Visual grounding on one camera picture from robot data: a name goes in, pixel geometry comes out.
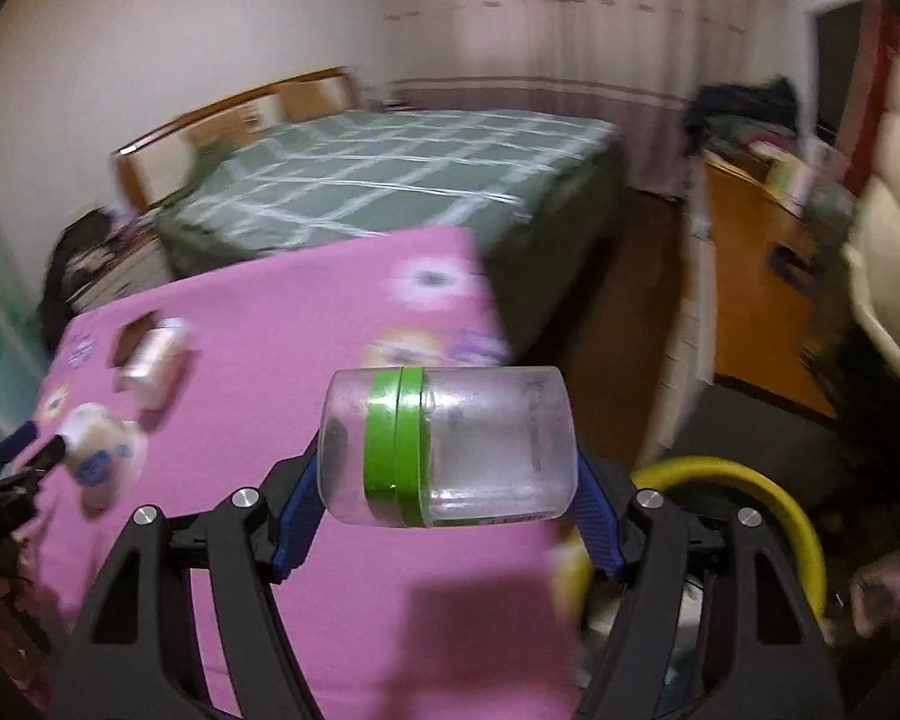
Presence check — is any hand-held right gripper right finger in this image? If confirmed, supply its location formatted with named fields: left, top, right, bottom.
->
left=570, top=448, right=846, bottom=720

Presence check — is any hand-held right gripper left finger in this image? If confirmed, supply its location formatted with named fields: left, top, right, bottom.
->
left=56, top=431, right=325, bottom=720

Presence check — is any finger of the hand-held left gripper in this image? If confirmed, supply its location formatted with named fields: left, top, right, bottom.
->
left=24, top=436, right=70, bottom=475
left=0, top=421, right=44, bottom=460

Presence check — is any clear jar with green band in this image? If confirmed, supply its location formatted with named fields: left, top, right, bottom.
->
left=319, top=365, right=577, bottom=529

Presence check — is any brown snack packet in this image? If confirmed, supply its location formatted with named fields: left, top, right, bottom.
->
left=110, top=313, right=158, bottom=372

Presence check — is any white cylindrical bottle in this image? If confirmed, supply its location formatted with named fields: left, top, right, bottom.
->
left=118, top=317, right=196, bottom=410

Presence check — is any black clothing heap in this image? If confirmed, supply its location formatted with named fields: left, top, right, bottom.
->
left=39, top=208, right=125, bottom=350

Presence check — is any white nightstand with wooden top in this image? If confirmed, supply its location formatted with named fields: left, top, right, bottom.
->
left=66, top=234, right=175, bottom=314

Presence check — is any pink floral tablecloth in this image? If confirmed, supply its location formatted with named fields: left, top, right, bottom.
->
left=11, top=223, right=582, bottom=720

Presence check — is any orange wooden cabinet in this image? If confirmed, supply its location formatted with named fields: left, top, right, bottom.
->
left=664, top=152, right=865, bottom=422

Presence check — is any pink fabric item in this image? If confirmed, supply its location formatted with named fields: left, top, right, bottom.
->
left=844, top=551, right=900, bottom=642

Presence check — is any dark green garment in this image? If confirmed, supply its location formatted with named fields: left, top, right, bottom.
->
left=184, top=139, right=233, bottom=192

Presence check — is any wooden bed headboard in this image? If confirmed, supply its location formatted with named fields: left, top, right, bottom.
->
left=111, top=66, right=362, bottom=217

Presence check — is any bed with green plaid sheet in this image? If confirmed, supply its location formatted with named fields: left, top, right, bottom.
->
left=154, top=108, right=625, bottom=346

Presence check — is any cream puffy jacket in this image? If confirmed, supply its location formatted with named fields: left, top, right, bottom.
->
left=840, top=52, right=900, bottom=485

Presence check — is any light green box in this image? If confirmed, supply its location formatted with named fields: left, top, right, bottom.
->
left=750, top=139, right=852, bottom=220

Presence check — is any pile of dark clothes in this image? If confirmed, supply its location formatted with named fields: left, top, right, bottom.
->
left=681, top=75, right=805, bottom=160

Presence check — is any pink and white curtain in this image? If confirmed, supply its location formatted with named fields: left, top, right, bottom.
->
left=379, top=0, right=785, bottom=200

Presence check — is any dark flat screen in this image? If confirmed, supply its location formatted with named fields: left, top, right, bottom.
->
left=811, top=0, right=872, bottom=145

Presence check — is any red hanging cloth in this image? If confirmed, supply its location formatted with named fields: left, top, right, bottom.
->
left=840, top=0, right=900, bottom=196

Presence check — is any dark blue strap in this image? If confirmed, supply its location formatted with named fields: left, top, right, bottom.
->
left=765, top=242, right=820, bottom=292

